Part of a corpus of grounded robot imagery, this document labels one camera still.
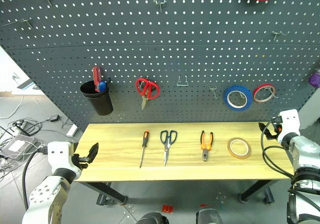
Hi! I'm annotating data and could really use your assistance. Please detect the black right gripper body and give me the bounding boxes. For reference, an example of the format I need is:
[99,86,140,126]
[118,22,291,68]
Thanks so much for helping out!
[270,119,284,141]

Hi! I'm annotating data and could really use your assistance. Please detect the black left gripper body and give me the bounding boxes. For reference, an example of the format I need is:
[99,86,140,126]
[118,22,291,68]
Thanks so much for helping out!
[71,152,89,170]

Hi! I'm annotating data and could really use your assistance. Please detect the dark grey metal pegboard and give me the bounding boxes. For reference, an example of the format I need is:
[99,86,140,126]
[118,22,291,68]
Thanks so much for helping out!
[0,0,320,132]

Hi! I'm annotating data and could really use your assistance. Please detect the thin red tape roll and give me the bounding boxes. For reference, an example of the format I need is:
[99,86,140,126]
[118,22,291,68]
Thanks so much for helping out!
[252,83,277,104]

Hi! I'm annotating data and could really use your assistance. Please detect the white power strip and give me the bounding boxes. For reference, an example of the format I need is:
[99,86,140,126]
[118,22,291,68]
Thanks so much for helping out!
[65,124,79,138]

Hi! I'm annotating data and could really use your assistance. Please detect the metal hook inside red tape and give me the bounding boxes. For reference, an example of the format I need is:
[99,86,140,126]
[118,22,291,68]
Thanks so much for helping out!
[261,86,279,100]

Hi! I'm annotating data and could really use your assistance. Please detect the black table leg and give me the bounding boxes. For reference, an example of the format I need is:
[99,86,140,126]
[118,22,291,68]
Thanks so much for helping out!
[238,180,279,205]
[79,182,129,206]

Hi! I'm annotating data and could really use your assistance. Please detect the tan tape roll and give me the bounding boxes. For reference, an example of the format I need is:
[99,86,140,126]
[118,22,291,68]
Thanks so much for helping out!
[227,137,252,160]

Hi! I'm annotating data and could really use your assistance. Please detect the blue tape roll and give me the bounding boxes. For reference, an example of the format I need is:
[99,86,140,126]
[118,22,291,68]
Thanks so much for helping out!
[223,85,253,112]

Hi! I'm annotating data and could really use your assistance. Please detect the black plastic cup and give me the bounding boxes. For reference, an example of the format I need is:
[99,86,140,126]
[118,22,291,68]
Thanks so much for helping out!
[79,80,114,116]

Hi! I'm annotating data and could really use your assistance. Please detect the orange black screwdriver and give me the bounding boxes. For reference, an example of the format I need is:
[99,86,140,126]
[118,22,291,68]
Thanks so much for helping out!
[139,130,151,169]

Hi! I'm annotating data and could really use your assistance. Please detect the purple object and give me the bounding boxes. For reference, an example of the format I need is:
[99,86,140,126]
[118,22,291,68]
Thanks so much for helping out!
[307,68,320,89]

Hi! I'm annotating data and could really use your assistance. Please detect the white flat floor box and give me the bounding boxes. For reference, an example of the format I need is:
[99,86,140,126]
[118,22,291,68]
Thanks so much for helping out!
[4,134,35,157]

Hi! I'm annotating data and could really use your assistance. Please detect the dark rounded shape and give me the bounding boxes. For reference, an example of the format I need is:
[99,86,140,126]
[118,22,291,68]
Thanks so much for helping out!
[135,211,170,224]
[195,207,222,224]

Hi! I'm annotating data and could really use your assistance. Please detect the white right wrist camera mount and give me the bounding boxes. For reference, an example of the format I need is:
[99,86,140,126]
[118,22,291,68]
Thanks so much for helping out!
[277,109,301,143]

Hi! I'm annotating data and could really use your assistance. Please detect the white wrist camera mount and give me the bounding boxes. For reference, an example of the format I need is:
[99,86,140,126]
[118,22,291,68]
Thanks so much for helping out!
[277,109,301,143]
[46,141,79,172]

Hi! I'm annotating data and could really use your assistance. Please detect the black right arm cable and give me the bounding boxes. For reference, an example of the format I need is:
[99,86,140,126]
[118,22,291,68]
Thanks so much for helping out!
[260,120,295,179]

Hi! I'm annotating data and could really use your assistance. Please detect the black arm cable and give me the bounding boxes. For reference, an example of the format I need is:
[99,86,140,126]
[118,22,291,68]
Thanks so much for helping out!
[22,147,49,211]
[260,120,295,179]

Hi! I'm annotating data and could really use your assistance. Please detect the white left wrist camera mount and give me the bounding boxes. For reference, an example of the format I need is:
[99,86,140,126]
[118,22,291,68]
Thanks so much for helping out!
[46,141,79,172]

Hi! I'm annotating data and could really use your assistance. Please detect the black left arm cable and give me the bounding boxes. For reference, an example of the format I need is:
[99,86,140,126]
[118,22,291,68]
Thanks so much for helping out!
[22,147,49,211]

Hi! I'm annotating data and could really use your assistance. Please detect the orange handled pliers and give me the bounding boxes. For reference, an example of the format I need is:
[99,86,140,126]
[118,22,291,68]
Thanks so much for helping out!
[199,130,214,162]

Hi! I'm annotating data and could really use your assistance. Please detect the blue handled scissors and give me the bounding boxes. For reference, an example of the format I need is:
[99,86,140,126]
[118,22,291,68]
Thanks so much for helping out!
[159,130,179,167]

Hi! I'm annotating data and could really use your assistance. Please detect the red handled screwdriver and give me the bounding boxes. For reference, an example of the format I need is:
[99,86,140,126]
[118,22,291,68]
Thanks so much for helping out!
[92,66,102,93]

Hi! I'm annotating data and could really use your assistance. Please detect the red handled scissors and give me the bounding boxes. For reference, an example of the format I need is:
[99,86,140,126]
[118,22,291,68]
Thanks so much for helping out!
[135,77,161,111]

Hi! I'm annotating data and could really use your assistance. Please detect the white floor cable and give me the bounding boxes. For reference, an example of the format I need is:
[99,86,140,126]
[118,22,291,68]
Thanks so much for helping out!
[0,95,25,120]

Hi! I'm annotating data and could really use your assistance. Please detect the wire loop pegboard hook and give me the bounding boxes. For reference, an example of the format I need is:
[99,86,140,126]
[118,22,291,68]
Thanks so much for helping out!
[176,75,190,87]

